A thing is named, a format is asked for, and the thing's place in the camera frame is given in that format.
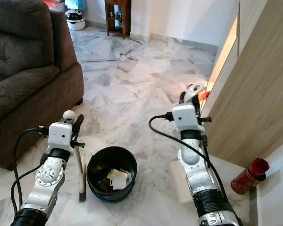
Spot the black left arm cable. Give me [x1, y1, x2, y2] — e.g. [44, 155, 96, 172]
[11, 126, 50, 217]

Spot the light wooden cabinet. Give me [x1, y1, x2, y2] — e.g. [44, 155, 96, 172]
[200, 0, 283, 168]

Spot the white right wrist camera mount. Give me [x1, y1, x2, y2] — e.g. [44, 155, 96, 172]
[172, 103, 200, 131]

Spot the dark wooden side table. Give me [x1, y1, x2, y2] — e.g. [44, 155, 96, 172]
[105, 0, 132, 40]

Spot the blue box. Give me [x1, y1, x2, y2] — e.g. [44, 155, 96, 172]
[65, 0, 87, 10]

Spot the white round appliance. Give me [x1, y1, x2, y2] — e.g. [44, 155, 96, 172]
[65, 8, 86, 31]

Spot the red box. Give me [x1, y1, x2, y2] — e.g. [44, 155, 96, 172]
[43, 0, 67, 12]

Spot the wooden hand broom white knob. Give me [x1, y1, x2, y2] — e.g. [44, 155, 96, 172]
[63, 110, 88, 204]

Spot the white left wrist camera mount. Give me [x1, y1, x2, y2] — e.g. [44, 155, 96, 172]
[48, 122, 74, 150]

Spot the dark brown fabric sofa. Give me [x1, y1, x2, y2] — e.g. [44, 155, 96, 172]
[0, 0, 84, 170]

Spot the white paper trash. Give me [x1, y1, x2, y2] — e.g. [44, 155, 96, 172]
[106, 168, 133, 191]

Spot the black plastic bucket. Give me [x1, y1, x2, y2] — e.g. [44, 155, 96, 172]
[86, 146, 138, 203]

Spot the brown spray can red cap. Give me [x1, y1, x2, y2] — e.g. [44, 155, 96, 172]
[230, 158, 270, 194]

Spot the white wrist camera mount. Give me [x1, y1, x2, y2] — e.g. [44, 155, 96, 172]
[48, 122, 74, 150]
[172, 103, 200, 131]

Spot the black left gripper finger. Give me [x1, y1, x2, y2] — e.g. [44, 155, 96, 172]
[73, 114, 85, 140]

